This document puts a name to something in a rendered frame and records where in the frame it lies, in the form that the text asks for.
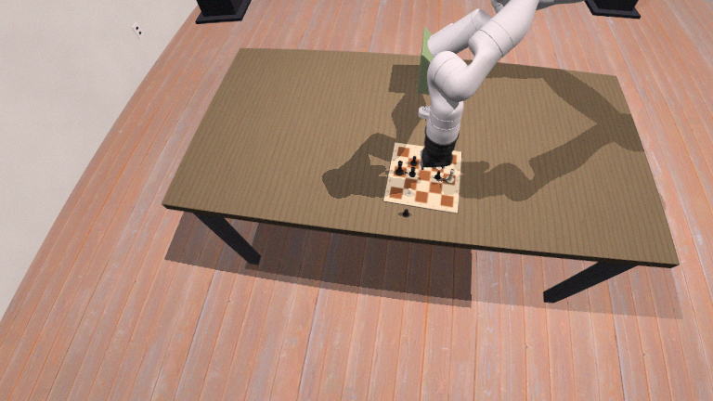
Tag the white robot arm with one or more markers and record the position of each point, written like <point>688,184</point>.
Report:
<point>451,80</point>

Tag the chessboard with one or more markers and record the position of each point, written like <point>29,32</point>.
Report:
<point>427,192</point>

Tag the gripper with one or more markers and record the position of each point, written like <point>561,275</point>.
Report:
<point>439,143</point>

